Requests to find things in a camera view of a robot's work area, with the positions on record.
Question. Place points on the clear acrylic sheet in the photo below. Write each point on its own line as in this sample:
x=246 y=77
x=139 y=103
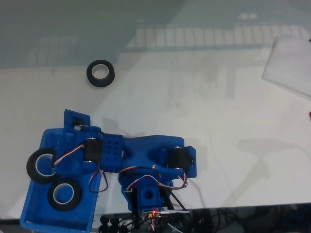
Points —
x=289 y=65

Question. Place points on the black tape roll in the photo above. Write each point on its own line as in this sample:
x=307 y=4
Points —
x=51 y=194
x=90 y=77
x=30 y=167

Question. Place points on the blue plastic bin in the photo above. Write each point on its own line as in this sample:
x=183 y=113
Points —
x=36 y=213

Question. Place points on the controller board with red light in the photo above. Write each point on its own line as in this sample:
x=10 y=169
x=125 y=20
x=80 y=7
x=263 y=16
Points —
x=151 y=214

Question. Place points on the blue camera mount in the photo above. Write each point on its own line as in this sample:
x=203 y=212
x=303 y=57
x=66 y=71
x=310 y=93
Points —
x=69 y=116

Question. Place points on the black clamp knob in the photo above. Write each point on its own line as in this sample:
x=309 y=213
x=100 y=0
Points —
x=114 y=221
x=124 y=228
x=104 y=219

